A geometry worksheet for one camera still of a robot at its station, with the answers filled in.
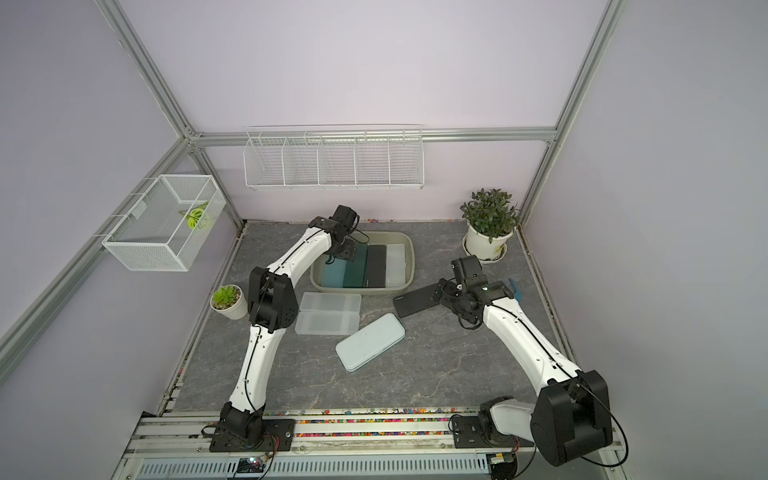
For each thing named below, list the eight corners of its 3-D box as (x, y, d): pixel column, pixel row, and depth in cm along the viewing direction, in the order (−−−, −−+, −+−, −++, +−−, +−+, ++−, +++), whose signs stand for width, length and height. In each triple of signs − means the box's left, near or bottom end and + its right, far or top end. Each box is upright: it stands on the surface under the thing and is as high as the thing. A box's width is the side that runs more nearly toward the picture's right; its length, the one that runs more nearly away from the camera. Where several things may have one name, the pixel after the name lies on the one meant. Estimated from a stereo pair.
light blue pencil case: (346, 373, 85) (345, 371, 83) (334, 350, 89) (332, 347, 88) (407, 335, 92) (407, 332, 90) (393, 315, 96) (393, 311, 95)
